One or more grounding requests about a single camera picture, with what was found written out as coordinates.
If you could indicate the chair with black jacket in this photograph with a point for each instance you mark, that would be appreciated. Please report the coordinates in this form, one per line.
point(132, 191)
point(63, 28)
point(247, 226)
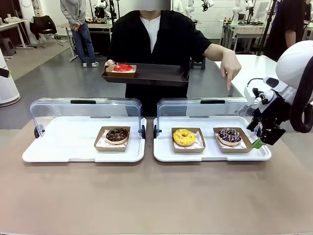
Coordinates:
point(44, 27)

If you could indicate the black tripod pole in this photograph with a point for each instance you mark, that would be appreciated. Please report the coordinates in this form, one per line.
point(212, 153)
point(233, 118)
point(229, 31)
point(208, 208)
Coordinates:
point(266, 27)

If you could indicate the person in black shirt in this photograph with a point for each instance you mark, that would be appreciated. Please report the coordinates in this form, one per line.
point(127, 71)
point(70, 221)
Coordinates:
point(171, 36)

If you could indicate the red glazed donut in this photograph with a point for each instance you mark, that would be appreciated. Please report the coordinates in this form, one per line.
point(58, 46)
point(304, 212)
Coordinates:
point(118, 68)

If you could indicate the clear plastic display lid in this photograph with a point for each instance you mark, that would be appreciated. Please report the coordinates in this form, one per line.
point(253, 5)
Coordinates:
point(210, 109)
point(85, 109)

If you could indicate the chocolate glazed donut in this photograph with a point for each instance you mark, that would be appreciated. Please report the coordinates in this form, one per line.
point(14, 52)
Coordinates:
point(122, 135)

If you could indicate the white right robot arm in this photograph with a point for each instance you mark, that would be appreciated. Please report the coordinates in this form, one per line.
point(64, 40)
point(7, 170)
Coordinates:
point(293, 58)

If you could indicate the dark brown serving tray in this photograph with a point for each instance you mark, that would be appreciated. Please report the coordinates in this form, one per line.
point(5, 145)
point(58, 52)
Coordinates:
point(159, 76)

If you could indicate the white cylindrical air purifier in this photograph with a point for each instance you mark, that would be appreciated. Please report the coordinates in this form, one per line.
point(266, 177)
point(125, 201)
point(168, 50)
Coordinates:
point(7, 85)

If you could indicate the white background desk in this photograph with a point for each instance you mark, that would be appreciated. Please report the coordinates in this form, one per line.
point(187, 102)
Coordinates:
point(12, 23)

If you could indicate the person's right hand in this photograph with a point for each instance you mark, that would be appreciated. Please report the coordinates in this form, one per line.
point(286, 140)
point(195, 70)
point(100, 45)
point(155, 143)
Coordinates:
point(109, 63)

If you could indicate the grey plastic stool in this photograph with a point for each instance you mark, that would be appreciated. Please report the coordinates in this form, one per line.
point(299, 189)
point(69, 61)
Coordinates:
point(8, 46)

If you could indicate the person's left forearm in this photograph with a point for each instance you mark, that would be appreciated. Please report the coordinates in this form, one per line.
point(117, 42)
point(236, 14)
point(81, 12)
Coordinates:
point(217, 51)

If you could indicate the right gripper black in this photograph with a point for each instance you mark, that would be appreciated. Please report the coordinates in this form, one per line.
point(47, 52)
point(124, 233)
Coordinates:
point(276, 112)

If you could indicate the brown cardboard donut box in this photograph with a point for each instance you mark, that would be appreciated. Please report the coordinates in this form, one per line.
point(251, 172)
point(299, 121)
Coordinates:
point(111, 148)
point(122, 74)
point(188, 150)
point(245, 144)

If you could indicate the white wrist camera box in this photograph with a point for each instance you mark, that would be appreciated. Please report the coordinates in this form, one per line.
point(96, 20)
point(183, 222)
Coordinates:
point(250, 95)

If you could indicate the person's left hand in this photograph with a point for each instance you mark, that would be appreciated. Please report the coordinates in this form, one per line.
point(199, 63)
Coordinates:
point(231, 67)

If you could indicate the white display tray base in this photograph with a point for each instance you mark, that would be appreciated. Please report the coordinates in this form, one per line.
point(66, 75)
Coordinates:
point(61, 147)
point(210, 156)

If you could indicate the bystander in dark clothes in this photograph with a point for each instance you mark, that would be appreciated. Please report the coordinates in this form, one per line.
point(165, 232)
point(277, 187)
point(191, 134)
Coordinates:
point(286, 24)

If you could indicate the yellow sprinkled donut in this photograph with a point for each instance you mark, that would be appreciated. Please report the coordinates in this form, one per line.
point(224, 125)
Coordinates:
point(179, 139)

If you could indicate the white background workbench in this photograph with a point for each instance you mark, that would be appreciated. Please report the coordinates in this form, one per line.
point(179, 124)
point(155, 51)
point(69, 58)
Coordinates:
point(244, 29)

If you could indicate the bystander in grey hoodie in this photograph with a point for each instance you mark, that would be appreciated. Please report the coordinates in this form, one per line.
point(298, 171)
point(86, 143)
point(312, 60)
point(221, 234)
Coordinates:
point(78, 24)

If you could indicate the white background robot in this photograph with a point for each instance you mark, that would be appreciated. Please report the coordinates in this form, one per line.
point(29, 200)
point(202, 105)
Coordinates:
point(101, 8)
point(207, 4)
point(188, 8)
point(236, 12)

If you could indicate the dark purple sprinkled donut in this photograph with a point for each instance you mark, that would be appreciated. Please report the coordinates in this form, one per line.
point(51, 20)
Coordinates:
point(236, 137)

